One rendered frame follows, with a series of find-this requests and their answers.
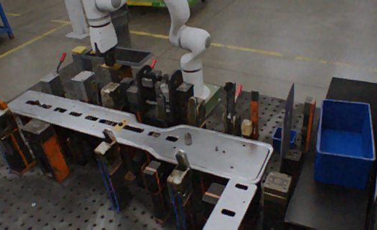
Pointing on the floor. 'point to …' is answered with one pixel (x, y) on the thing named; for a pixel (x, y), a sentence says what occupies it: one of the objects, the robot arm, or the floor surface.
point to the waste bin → (118, 19)
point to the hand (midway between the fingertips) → (110, 60)
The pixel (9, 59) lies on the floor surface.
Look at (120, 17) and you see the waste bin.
